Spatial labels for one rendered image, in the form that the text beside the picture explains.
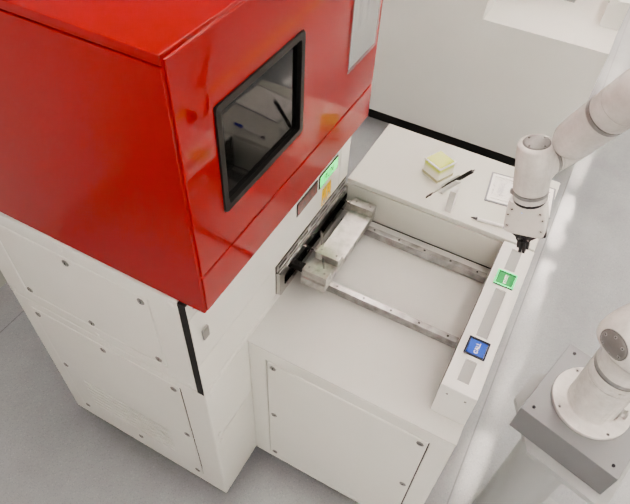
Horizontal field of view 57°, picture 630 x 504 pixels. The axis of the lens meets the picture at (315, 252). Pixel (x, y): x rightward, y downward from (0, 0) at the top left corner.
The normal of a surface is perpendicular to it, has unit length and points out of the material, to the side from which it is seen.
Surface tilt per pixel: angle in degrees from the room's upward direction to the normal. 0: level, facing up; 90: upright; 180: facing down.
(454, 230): 90
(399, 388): 0
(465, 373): 0
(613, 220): 0
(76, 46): 90
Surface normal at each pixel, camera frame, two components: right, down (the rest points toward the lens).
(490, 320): 0.04, -0.65
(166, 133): -0.47, 0.65
